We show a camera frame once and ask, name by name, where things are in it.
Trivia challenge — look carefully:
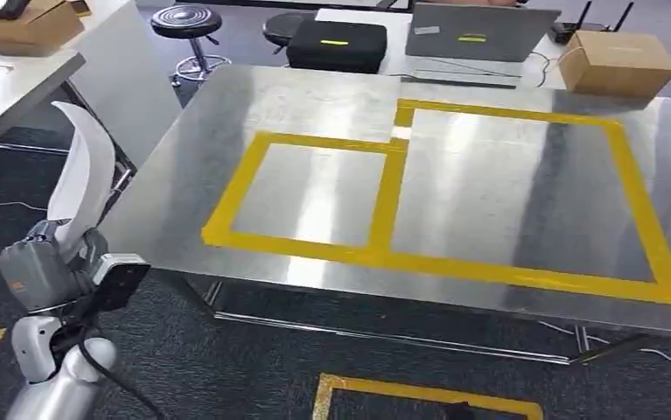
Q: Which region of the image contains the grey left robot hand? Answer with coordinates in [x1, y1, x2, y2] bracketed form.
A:
[0, 219, 110, 314]

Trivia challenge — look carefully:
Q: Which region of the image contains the white curved plastic part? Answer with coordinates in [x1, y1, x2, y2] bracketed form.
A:
[46, 101, 117, 265]

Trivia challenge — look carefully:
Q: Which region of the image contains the white desk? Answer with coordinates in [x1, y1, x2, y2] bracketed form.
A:
[0, 0, 184, 171]
[313, 7, 571, 92]

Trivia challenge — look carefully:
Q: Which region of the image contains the open cardboard box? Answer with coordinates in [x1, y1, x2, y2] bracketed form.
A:
[0, 0, 86, 58]

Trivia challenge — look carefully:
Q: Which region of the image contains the black round stool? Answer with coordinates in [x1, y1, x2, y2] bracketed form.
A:
[150, 4, 234, 83]
[262, 12, 316, 56]

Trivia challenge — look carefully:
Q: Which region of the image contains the steel table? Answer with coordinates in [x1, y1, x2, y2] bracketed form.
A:
[100, 63, 671, 368]

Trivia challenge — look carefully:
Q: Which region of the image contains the black hard case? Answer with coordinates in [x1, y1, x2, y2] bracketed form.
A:
[285, 18, 389, 75]

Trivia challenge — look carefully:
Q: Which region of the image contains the yellow floor tape outline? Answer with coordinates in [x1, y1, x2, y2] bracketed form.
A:
[311, 373, 545, 420]

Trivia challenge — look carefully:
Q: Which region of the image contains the black router with antennas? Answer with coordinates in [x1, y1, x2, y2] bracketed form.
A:
[548, 0, 636, 46]

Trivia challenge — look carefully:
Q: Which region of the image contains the closed cardboard box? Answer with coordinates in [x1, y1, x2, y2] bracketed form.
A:
[557, 30, 671, 99]

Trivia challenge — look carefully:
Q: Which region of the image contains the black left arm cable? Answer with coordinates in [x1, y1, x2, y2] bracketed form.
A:
[51, 312, 163, 420]

